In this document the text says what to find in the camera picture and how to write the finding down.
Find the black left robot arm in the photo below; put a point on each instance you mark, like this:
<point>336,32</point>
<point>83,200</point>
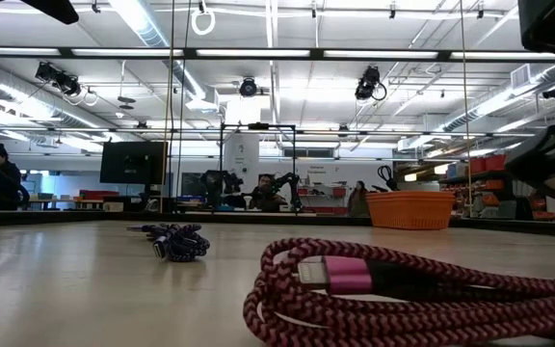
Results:
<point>51,7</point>

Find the black background robot arm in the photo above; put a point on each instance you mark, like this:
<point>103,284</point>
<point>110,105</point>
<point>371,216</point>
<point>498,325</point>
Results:
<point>219,185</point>
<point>291,185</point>

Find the red storage bins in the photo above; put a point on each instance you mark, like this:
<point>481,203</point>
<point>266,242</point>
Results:
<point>489,164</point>

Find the grey parts bin rack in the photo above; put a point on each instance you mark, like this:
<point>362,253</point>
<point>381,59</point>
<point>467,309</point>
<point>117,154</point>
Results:
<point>489,197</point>

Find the orange plastic basket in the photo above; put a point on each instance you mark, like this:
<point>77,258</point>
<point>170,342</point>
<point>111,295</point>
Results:
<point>410,212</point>

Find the person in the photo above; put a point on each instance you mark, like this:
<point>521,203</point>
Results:
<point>0,185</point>
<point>265,197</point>
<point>357,200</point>

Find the white shelf red bins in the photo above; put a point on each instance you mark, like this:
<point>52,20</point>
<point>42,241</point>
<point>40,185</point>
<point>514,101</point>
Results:
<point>323,193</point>

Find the black bar light strips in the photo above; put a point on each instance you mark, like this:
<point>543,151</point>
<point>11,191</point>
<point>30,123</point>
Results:
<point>316,53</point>

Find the black monitor screen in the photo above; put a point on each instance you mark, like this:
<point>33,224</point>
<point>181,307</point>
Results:
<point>133,161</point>

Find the black hanging camera mount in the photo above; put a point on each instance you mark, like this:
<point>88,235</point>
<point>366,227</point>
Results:
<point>368,82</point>
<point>60,79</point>

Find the black background rig frame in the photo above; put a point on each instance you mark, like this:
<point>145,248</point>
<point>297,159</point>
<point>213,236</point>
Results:
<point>257,126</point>

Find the black overhead camera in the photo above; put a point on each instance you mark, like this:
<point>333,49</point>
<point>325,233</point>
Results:
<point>248,88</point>

